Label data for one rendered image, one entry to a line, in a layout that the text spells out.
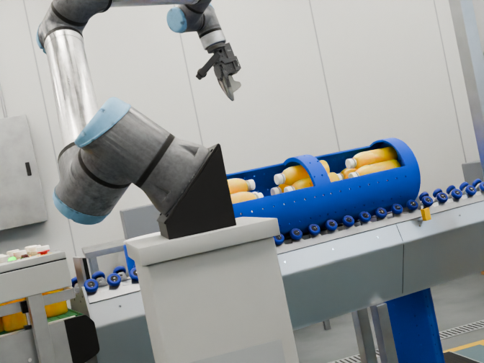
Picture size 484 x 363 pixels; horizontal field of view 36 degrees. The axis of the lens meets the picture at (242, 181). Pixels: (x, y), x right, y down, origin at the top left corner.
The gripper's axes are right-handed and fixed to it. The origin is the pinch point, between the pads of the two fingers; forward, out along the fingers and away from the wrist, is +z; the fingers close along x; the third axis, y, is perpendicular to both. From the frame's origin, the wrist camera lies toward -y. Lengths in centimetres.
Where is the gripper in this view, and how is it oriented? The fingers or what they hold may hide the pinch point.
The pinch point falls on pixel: (230, 98)
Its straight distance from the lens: 276.1
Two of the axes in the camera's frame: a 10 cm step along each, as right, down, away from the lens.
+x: -2.9, 1.3, 9.5
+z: 3.7, 9.3, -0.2
